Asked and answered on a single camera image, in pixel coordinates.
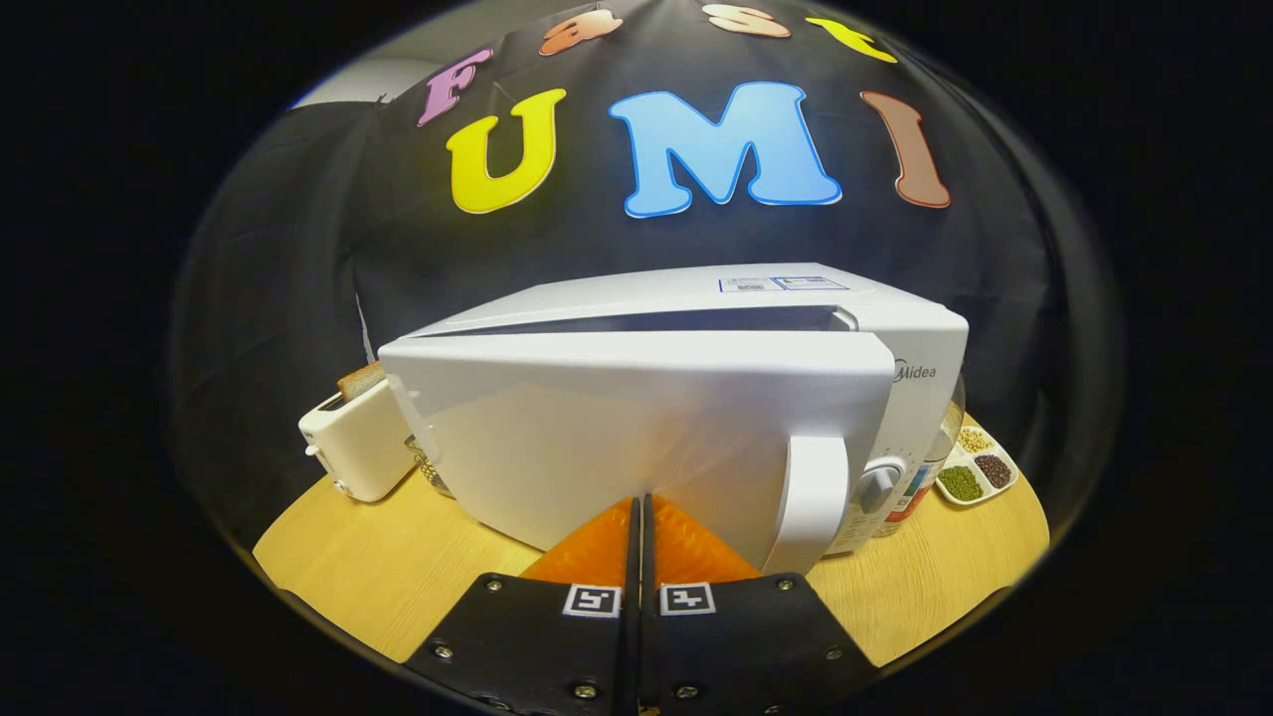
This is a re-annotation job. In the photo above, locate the white microwave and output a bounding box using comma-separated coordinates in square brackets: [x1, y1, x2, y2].
[378, 263, 970, 578]

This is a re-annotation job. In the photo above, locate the white toaster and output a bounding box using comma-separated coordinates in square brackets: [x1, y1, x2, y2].
[298, 376, 419, 503]

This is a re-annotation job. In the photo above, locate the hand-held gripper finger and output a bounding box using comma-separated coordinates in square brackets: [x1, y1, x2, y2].
[641, 494, 881, 716]
[403, 495, 639, 716]

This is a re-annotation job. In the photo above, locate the clear plastic water bottle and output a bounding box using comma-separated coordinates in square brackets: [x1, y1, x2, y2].
[875, 373, 966, 538]

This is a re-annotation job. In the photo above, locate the toast slice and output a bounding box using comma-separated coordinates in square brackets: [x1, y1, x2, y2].
[336, 361, 387, 402]

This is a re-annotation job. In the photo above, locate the white divided dish of beans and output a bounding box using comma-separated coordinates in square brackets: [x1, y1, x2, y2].
[935, 426, 1019, 507]

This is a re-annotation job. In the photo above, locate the metal mesh basket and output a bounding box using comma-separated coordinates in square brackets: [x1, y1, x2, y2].
[404, 434, 455, 498]

